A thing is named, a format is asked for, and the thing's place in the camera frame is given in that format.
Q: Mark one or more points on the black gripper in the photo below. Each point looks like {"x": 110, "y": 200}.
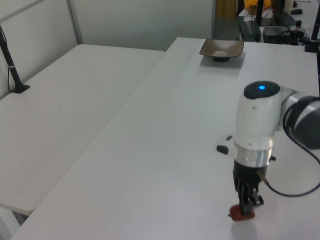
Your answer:
{"x": 247, "y": 175}

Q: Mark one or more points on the small brown round food item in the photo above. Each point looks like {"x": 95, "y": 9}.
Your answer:
{"x": 236, "y": 212}

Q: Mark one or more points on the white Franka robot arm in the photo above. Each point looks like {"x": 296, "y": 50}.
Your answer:
{"x": 257, "y": 117}

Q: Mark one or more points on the square brown ceramic plate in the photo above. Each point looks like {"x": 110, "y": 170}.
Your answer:
{"x": 220, "y": 47}

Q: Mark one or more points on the black electronics box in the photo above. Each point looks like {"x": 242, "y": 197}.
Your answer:
{"x": 276, "y": 33}

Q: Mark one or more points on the grey electronics box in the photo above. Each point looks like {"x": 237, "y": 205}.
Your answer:
{"x": 248, "y": 28}

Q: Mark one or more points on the black clamp pole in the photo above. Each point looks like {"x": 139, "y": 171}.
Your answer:
{"x": 313, "y": 37}

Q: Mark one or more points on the black keyboard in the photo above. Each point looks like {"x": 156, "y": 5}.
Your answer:
{"x": 285, "y": 17}

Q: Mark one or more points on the black upright monitor pole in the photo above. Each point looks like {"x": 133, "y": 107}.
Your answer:
{"x": 259, "y": 12}

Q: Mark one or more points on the brown cardboard panel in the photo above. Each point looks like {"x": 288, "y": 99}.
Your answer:
{"x": 226, "y": 8}

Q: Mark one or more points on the black computer mouse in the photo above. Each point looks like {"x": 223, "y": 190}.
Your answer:
{"x": 296, "y": 11}

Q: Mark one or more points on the yellow object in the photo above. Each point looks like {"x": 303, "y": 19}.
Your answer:
{"x": 250, "y": 3}

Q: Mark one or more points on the black pole stand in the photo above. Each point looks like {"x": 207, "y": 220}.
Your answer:
{"x": 11, "y": 67}

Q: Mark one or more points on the grey metal partition post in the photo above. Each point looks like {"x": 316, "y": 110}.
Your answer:
{"x": 75, "y": 22}

